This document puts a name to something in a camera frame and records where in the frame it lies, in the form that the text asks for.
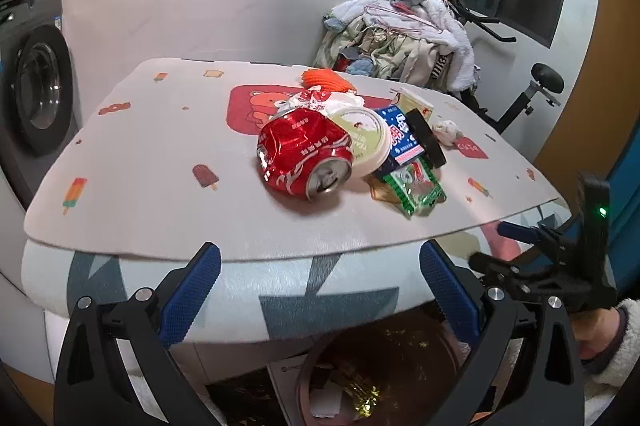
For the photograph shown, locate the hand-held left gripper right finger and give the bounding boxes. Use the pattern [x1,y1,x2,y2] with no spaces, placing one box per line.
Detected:
[419,240,586,426]

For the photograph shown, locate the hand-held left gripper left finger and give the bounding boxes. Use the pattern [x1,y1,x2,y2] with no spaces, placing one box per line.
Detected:
[54,242,222,426]

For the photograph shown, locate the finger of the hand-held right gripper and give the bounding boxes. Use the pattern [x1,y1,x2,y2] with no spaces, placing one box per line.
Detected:
[468,252,532,295]
[497,220,551,250]

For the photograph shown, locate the brown round trash bin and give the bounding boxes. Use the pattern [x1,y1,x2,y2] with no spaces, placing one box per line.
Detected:
[295,311,473,426]

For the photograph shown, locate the green snack packet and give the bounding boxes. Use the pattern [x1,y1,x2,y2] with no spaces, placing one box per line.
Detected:
[382,156,447,218]

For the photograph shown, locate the white tissue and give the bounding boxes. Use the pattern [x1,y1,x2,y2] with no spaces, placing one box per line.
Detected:
[431,119,466,149]

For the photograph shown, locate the black rectangular block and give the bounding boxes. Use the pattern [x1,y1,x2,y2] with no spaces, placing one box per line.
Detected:
[406,108,447,168]

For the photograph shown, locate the blue snack packet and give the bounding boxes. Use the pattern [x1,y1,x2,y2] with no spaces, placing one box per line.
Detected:
[375,104,426,174]

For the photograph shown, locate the round white cup lid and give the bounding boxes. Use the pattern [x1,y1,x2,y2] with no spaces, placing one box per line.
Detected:
[327,107,392,179]

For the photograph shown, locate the crushed red soda can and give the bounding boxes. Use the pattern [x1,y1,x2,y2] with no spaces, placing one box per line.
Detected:
[256,107,355,201]

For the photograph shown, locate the white red paper wrapper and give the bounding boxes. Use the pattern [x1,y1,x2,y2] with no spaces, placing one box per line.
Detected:
[277,87,371,117]

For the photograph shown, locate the person's right hand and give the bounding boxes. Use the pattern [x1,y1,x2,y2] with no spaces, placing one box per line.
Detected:
[570,306,624,360]

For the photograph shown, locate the white flat box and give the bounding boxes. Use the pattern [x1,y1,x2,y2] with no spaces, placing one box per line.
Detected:
[267,353,313,426]

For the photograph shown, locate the black exercise bike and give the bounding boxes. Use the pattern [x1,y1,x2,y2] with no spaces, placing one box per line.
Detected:
[440,0,566,134]

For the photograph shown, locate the pink printed mat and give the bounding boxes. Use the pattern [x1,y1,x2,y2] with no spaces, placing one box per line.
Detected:
[24,57,563,263]

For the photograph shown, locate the pile of clothes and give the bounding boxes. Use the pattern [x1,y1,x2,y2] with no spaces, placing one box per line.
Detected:
[312,0,481,94]

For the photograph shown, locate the orange foam net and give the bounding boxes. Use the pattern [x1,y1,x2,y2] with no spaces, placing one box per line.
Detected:
[301,68,357,93]

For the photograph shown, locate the grey washing machine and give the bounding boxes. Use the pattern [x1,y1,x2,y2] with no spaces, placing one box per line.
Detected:
[0,0,83,207]

